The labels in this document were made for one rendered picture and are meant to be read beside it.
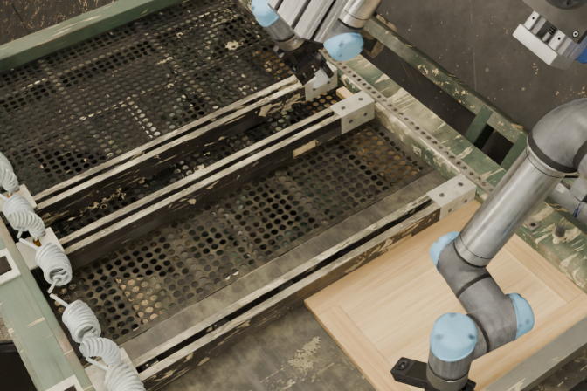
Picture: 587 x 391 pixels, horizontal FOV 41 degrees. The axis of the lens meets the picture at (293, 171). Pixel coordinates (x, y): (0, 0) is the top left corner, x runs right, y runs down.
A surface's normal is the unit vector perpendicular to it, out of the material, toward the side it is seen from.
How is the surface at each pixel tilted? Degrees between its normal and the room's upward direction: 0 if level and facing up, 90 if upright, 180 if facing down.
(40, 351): 55
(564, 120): 24
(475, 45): 0
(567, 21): 0
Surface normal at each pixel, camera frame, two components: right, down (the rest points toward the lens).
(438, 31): -0.70, -0.06
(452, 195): -0.05, -0.70
